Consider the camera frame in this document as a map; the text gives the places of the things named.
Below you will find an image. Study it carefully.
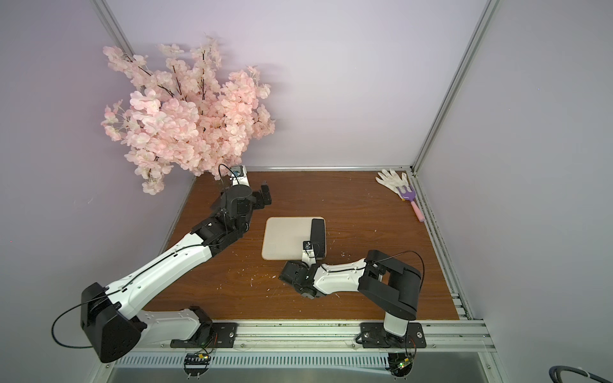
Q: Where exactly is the cream cutting board orange rim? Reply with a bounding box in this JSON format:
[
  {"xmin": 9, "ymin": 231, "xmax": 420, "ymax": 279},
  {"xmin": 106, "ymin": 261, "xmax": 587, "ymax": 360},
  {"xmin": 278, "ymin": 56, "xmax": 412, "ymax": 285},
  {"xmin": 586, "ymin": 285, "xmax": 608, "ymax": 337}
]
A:
[{"xmin": 261, "ymin": 217, "xmax": 314, "ymax": 261}]

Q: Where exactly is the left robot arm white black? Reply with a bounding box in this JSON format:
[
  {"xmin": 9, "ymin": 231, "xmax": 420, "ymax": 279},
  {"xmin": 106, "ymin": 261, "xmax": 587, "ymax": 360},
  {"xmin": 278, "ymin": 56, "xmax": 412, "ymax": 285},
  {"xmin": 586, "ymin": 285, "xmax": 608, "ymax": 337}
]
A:
[{"xmin": 81, "ymin": 184, "xmax": 272, "ymax": 363}]

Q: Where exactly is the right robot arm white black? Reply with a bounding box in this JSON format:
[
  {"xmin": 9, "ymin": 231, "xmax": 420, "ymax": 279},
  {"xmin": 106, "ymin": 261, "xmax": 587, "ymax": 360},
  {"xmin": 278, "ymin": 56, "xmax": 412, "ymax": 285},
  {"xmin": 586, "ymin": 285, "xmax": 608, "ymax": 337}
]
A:
[{"xmin": 279, "ymin": 250, "xmax": 426, "ymax": 338}]

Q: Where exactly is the left circuit board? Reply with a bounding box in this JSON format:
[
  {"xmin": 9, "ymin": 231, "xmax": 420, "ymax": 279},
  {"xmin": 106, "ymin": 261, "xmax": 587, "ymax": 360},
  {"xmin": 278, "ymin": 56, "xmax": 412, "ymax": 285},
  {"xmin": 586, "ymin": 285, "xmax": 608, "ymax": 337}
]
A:
[{"xmin": 183, "ymin": 353, "xmax": 212, "ymax": 379}]

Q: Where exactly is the circuit board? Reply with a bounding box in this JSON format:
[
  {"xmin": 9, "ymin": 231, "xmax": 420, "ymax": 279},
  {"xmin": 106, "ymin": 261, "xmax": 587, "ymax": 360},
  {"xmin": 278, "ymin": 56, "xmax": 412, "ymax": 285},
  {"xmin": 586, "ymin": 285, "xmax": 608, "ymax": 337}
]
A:
[
  {"xmin": 387, "ymin": 353, "xmax": 414, "ymax": 378},
  {"xmin": 183, "ymin": 353, "xmax": 212, "ymax": 379}
]

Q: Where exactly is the right circuit board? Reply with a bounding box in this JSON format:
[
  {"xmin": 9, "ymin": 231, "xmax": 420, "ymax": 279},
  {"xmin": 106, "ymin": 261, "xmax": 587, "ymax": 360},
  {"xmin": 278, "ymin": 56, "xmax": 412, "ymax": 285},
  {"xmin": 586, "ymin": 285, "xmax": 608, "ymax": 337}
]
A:
[{"xmin": 387, "ymin": 353, "xmax": 414, "ymax": 378}]

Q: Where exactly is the pink cherry blossom tree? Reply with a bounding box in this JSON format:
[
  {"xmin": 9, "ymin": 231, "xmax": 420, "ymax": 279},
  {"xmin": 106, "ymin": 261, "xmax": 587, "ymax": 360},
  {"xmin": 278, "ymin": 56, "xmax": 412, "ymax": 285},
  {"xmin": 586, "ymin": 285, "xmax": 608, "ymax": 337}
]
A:
[{"xmin": 102, "ymin": 38, "xmax": 276, "ymax": 195}]

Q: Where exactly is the white work glove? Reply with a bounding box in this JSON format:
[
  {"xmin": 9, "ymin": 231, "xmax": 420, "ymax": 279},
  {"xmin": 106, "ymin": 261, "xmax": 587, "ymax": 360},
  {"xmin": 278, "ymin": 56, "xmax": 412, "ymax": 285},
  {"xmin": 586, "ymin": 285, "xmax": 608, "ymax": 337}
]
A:
[{"xmin": 375, "ymin": 169, "xmax": 410, "ymax": 199}]

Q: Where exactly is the purple pink garden rake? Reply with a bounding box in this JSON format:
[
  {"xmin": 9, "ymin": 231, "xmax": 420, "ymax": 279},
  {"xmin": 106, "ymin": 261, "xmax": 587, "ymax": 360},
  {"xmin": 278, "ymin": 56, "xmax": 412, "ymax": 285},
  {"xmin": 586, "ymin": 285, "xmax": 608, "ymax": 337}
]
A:
[{"xmin": 397, "ymin": 186, "xmax": 426, "ymax": 223}]

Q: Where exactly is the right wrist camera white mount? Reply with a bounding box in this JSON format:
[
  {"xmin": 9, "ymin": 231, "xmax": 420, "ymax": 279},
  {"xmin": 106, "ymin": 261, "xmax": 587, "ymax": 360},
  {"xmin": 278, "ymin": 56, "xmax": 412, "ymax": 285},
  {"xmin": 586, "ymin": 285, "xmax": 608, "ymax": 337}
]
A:
[{"xmin": 302, "ymin": 240, "xmax": 319, "ymax": 266}]

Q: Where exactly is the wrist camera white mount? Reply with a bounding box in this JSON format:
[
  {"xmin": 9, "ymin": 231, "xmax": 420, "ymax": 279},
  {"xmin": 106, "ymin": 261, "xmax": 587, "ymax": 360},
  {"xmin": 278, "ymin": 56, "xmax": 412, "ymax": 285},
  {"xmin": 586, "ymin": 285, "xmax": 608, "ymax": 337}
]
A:
[
  {"xmin": 230, "ymin": 165, "xmax": 250, "ymax": 188},
  {"xmin": 302, "ymin": 240, "xmax": 319, "ymax": 266}
]

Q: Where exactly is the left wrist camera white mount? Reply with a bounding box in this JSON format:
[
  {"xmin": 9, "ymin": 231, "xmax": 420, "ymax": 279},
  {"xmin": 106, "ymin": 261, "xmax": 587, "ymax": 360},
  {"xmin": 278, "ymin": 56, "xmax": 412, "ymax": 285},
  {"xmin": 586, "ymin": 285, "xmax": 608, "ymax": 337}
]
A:
[{"xmin": 230, "ymin": 165, "xmax": 250, "ymax": 188}]

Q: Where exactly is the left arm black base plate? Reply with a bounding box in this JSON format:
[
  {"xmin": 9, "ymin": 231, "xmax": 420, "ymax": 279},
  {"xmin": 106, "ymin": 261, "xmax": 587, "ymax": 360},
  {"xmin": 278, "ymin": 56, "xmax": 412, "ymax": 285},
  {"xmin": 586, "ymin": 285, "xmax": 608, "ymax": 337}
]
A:
[{"xmin": 170, "ymin": 322, "xmax": 238, "ymax": 349}]

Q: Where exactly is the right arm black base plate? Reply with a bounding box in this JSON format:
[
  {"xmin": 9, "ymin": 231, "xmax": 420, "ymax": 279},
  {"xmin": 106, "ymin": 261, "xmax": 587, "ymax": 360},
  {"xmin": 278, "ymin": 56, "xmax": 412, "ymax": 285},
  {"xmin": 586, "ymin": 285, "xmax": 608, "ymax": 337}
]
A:
[{"xmin": 354, "ymin": 322, "xmax": 427, "ymax": 349}]

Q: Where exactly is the aluminium front rail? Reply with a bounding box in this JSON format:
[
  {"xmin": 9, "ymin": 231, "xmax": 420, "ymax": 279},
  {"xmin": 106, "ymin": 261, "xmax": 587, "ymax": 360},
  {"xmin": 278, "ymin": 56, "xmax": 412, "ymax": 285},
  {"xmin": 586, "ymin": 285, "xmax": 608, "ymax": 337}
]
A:
[{"xmin": 114, "ymin": 319, "xmax": 494, "ymax": 355}]

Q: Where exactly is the black cable bottom right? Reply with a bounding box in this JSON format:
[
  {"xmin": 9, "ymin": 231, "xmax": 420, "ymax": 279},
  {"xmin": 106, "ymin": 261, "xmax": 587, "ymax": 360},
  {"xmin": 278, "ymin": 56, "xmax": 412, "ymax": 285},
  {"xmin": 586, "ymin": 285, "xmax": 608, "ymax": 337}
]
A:
[{"xmin": 548, "ymin": 365, "xmax": 613, "ymax": 383}]

